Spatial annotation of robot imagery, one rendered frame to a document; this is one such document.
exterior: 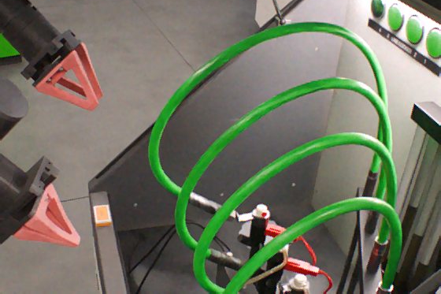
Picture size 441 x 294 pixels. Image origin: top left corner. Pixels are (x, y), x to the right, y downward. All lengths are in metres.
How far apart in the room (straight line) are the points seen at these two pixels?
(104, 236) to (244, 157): 0.36
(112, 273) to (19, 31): 0.47
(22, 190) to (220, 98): 0.59
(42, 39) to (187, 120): 0.48
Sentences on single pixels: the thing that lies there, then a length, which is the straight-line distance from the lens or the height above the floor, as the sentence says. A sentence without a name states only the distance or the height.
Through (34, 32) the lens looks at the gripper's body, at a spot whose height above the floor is 1.41.
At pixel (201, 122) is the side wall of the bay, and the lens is 1.11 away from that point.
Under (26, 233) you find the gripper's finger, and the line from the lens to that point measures 0.63.
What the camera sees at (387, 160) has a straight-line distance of 0.67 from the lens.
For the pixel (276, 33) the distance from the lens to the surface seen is 0.71.
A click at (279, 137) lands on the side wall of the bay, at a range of 1.20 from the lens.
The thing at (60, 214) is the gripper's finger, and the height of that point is 1.24.
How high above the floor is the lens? 1.65
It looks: 31 degrees down
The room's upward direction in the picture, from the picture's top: 5 degrees clockwise
